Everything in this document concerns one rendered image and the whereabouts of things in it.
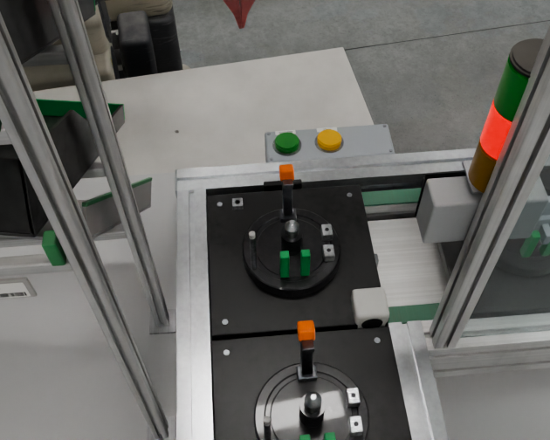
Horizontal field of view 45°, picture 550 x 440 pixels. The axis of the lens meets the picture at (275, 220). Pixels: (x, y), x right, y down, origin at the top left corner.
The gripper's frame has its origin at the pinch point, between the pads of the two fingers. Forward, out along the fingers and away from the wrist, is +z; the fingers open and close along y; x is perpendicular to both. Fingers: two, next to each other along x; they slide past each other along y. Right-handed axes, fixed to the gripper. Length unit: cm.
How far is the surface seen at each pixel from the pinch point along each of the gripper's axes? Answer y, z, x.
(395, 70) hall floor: 59, 122, 126
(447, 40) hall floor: 84, 122, 142
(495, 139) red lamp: 22.1, -9.4, -32.5
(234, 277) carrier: -3.6, 26.5, -22.4
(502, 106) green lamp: 21.9, -13.1, -32.1
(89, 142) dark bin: -16.9, -2.9, -22.9
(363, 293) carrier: 13.8, 24.8, -27.8
